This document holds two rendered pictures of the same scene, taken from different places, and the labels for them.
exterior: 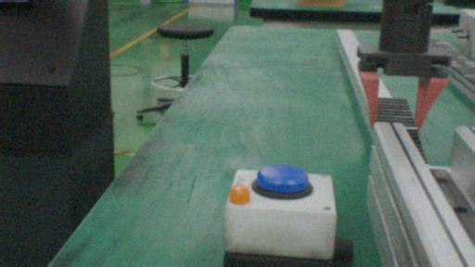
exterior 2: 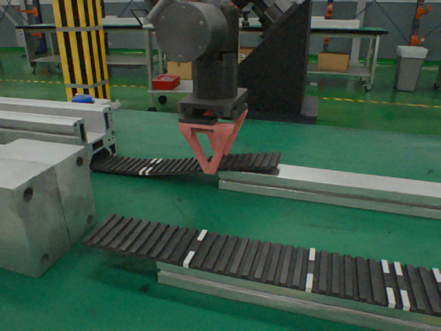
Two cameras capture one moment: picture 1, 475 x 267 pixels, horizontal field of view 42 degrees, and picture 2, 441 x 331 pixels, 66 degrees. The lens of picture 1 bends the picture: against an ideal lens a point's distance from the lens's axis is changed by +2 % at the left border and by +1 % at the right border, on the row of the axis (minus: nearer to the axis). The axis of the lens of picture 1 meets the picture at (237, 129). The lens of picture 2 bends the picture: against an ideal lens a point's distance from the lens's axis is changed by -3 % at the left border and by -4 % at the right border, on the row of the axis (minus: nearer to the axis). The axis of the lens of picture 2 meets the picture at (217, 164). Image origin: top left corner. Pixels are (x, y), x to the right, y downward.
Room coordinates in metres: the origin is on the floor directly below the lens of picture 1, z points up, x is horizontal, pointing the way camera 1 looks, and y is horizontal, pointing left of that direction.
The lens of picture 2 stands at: (0.83, -0.63, 1.01)
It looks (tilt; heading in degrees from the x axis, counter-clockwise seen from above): 24 degrees down; 102
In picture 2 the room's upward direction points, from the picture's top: straight up
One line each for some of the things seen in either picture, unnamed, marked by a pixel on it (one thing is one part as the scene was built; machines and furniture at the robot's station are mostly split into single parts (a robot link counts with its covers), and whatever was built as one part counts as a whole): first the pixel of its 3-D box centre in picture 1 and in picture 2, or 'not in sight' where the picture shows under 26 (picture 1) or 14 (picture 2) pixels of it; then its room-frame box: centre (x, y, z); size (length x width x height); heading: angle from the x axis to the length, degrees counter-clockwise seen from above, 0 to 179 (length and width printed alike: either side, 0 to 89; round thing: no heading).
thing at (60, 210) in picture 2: not in sight; (36, 196); (0.58, -0.36, 0.83); 0.12 x 0.09 x 0.10; 85
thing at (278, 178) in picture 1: (282, 183); (82, 101); (0.44, -0.04, 0.84); 0.04 x 0.04 x 0.02
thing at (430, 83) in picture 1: (409, 94); (212, 136); (0.74, -0.21, 0.85); 0.07 x 0.07 x 0.09; 85
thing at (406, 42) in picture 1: (404, 34); (215, 80); (0.74, -0.19, 0.92); 0.10 x 0.07 x 0.07; 85
